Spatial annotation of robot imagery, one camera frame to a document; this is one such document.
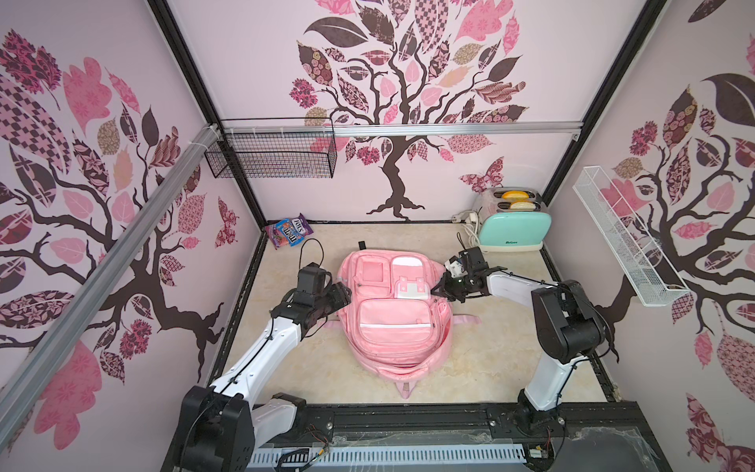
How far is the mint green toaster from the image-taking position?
3.35 feet

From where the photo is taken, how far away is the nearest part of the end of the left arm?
606 millimetres

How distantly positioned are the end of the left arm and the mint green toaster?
0.60 meters
